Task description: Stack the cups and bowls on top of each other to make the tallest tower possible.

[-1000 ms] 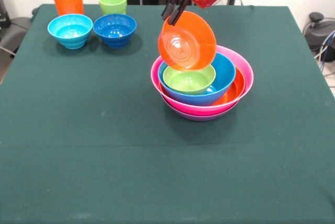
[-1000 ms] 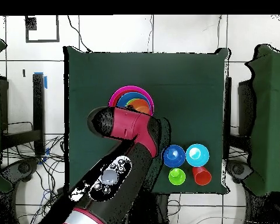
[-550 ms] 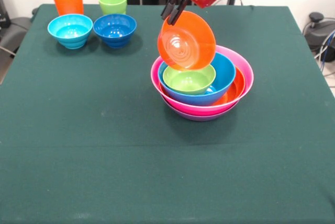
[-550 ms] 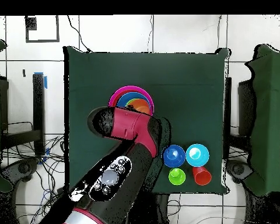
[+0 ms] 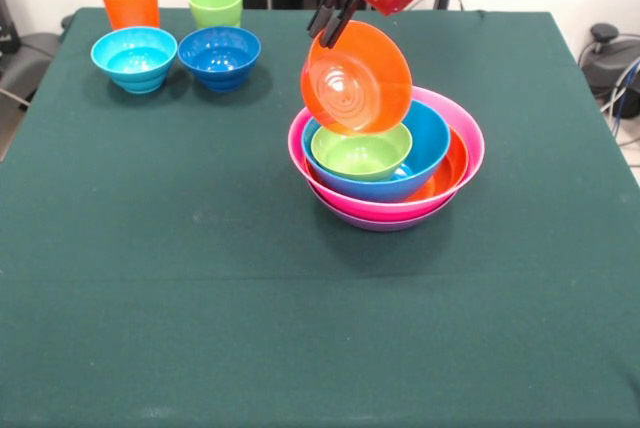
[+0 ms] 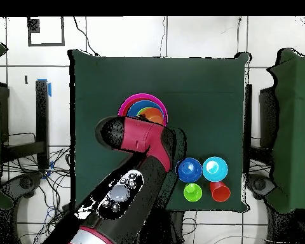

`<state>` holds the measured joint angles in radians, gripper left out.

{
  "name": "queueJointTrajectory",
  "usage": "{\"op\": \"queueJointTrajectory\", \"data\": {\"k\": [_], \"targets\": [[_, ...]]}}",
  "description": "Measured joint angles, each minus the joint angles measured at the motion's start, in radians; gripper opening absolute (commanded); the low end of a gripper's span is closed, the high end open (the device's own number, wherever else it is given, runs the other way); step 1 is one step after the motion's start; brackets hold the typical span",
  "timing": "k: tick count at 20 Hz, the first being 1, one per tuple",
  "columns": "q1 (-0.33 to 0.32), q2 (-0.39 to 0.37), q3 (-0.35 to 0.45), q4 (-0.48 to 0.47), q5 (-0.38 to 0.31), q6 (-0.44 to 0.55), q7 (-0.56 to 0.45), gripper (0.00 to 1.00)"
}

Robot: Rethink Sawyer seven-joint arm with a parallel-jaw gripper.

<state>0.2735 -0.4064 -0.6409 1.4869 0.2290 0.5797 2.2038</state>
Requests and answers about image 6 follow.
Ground black post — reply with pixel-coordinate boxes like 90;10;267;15
243;83;254;176

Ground light blue small bowl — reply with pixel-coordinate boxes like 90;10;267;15
202;156;229;182

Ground black floor stand base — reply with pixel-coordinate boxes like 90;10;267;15
246;173;276;200
1;171;44;200

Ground green plastic cup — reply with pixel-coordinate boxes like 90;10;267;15
183;182;203;203

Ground black cable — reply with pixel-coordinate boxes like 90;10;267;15
72;16;100;58

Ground black frame with blue tape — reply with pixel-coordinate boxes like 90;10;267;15
0;78;53;180

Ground pink large bowl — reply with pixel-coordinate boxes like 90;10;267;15
117;93;168;126

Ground orange small bowl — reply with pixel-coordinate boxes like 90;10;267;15
138;107;166;126

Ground blue medium bowl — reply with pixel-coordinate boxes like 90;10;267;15
126;100;167;125

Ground dark green tablecloth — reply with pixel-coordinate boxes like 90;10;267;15
69;50;250;213

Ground black square floor frame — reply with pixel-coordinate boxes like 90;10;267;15
27;16;66;47

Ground dark blue small bowl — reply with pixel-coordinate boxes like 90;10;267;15
175;157;203;184

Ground orange plastic cup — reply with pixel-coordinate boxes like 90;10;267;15
209;180;231;203

